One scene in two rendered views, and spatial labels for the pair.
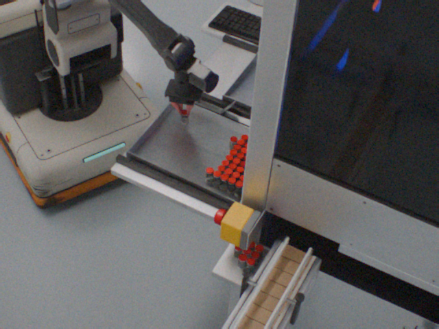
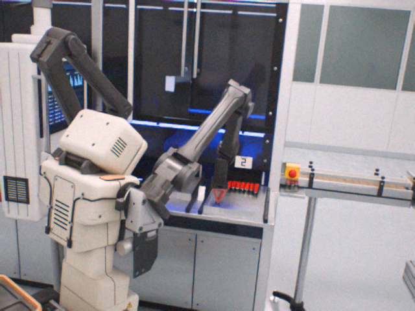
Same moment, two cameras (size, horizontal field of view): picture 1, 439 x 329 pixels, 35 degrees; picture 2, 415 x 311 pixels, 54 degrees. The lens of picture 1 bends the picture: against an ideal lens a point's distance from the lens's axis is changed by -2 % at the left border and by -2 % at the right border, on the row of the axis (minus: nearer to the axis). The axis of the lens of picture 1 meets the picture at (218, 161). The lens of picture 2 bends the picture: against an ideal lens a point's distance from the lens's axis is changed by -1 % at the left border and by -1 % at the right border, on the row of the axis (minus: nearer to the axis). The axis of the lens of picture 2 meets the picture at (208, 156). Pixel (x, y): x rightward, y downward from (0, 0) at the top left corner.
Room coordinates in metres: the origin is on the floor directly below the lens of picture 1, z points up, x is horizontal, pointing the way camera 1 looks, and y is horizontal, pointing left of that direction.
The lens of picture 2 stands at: (2.00, 1.73, 1.62)
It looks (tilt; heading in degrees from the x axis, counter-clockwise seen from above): 16 degrees down; 253
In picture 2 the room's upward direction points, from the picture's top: 4 degrees clockwise
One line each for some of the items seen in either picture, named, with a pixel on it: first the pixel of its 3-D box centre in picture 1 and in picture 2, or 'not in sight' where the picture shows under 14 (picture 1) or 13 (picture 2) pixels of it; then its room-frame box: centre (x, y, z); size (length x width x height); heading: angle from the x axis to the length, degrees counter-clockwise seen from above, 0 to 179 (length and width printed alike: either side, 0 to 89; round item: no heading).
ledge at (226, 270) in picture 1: (247, 266); (292, 191); (0.98, -0.09, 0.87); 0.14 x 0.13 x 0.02; 65
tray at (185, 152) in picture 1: (203, 149); (237, 199); (1.34, 0.05, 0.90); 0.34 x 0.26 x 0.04; 64
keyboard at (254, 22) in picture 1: (267, 32); not in sight; (2.00, -0.14, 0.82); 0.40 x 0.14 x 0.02; 64
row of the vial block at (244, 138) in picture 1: (230, 160); (239, 191); (1.30, -0.03, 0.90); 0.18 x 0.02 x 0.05; 154
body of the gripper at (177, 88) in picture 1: (184, 83); (220, 176); (1.46, 0.11, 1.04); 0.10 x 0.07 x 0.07; 80
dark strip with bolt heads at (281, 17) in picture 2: not in sight; (272, 90); (1.15, -0.10, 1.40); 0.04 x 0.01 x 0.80; 155
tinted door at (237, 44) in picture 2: not in sight; (235, 64); (1.32, -0.19, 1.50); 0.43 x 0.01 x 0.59; 155
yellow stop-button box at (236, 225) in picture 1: (239, 225); (292, 170); (1.02, -0.06, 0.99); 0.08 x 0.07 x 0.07; 65
